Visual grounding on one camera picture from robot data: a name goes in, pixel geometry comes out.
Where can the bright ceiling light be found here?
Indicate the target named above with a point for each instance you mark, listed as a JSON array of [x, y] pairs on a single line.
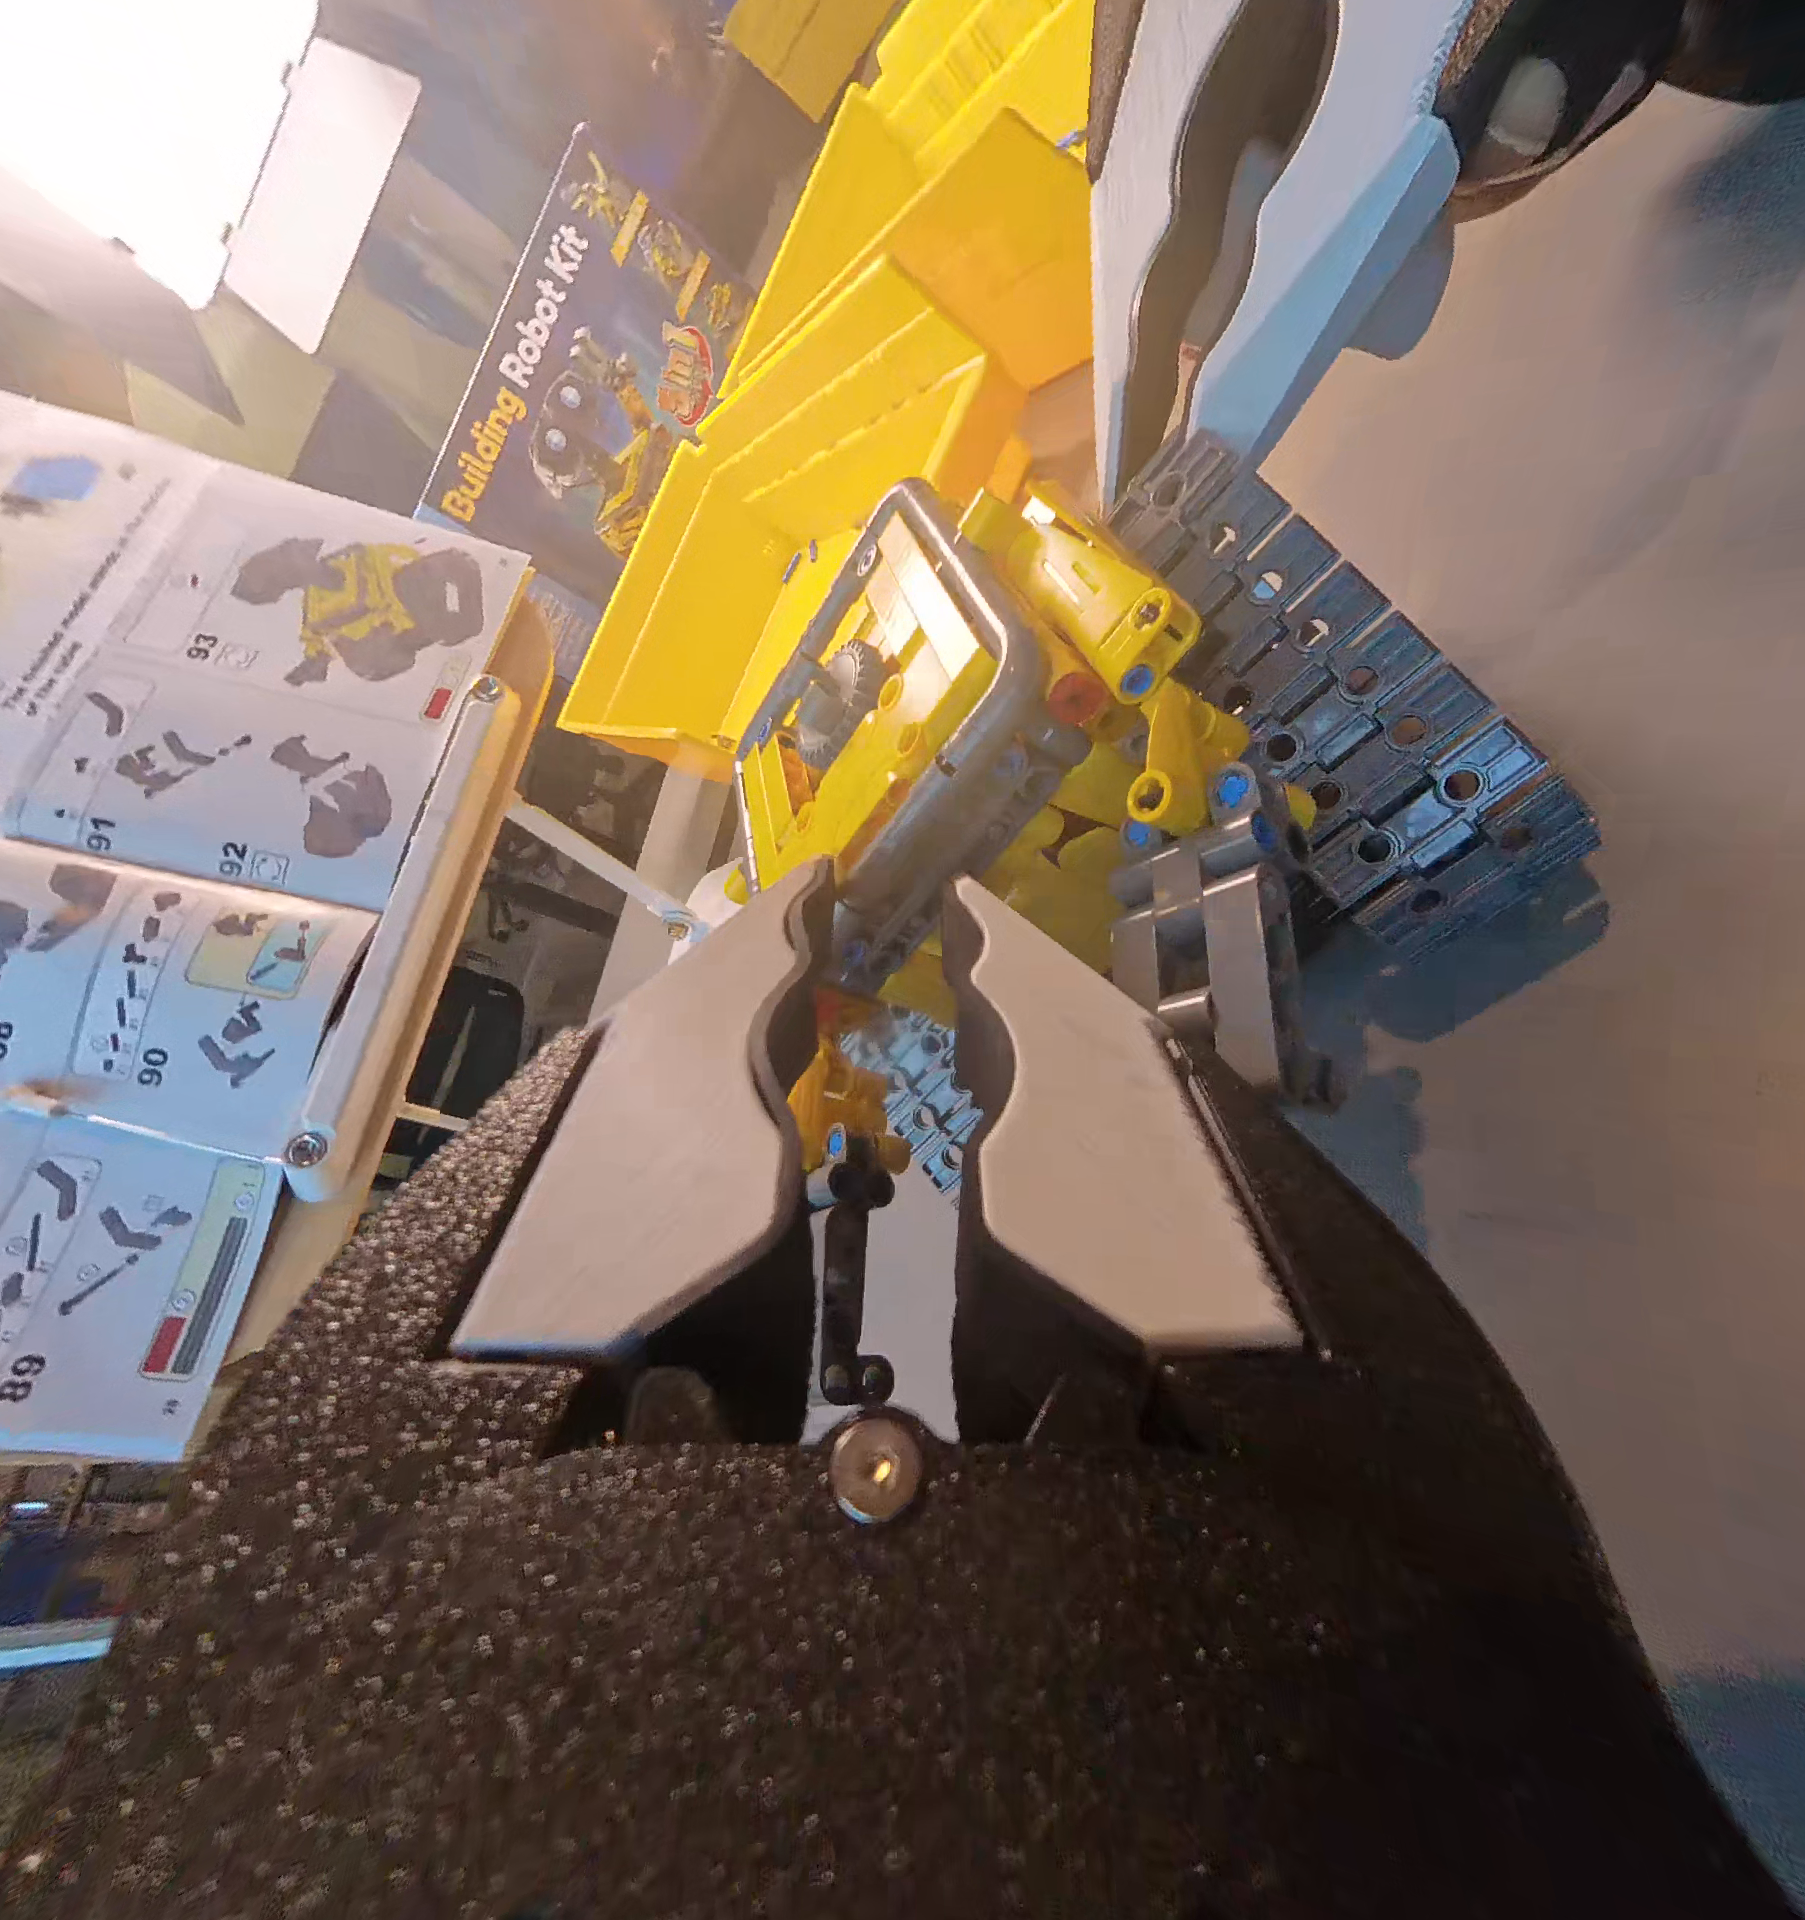
[[92, 120]]

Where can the building instruction booklet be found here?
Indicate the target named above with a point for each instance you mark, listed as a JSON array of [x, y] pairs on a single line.
[[123, 780]]

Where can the person's right hand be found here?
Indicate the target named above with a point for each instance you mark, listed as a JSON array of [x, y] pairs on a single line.
[[1547, 106]]

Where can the robot kit box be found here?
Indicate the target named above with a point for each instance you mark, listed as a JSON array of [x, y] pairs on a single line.
[[572, 330]]

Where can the yellow plastic bin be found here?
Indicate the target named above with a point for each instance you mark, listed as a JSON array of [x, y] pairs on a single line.
[[753, 509], [964, 210]]

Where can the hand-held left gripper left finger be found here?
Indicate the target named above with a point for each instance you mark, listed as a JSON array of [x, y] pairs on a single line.
[[632, 1200]]

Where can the yellow tracked toy robot body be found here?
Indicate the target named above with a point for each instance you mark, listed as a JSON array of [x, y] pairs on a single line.
[[1085, 601]]

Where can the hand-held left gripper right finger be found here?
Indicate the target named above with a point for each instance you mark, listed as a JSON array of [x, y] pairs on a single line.
[[1127, 1200]]

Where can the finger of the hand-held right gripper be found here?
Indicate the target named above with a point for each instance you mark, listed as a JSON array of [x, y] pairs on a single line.
[[1353, 181], [1127, 210]]

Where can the white book stand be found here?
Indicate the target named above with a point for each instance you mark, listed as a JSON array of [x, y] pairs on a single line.
[[438, 900]]

